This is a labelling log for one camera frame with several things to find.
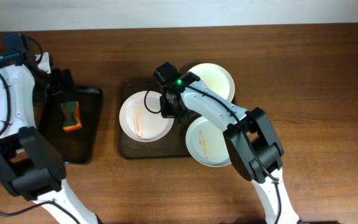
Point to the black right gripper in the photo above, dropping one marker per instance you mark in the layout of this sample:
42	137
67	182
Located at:
169	109

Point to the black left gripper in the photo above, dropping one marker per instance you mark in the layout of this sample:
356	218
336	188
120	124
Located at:
60	78

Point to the pink plate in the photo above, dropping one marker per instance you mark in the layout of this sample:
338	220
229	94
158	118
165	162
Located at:
139	123

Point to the orange green scrub sponge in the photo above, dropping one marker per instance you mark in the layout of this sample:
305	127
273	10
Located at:
71	113

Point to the cream white plate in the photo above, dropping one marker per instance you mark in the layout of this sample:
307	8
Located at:
216	78

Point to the pale blue plate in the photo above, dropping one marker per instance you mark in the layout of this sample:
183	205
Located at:
206	143

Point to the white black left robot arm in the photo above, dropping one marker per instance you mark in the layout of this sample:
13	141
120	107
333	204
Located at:
30	166

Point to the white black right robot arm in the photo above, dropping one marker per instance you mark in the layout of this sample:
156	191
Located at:
252	143

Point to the brown plastic serving tray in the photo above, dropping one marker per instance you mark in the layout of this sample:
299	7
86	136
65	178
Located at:
172	145

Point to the small black tray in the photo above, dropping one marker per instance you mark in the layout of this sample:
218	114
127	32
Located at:
76	147

